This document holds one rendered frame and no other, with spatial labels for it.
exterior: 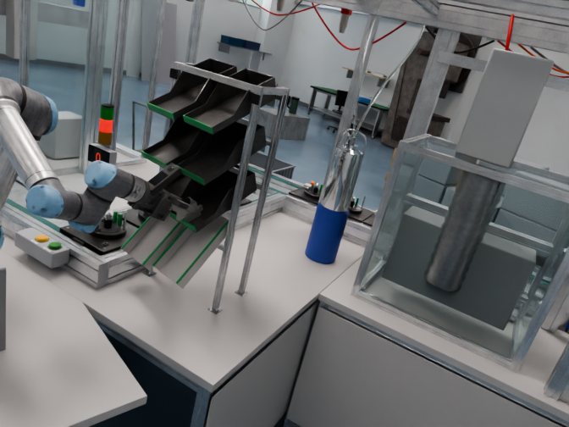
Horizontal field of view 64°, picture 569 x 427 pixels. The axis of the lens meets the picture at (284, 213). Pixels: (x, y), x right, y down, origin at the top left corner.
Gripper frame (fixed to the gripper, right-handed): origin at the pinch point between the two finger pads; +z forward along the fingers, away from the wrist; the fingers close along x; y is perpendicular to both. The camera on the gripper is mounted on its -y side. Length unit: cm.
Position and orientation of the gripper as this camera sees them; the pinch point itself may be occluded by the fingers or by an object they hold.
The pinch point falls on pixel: (188, 204)
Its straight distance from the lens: 149.7
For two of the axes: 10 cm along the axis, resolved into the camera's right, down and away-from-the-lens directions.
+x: 7.0, 4.3, -5.7
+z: 5.0, 2.8, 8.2
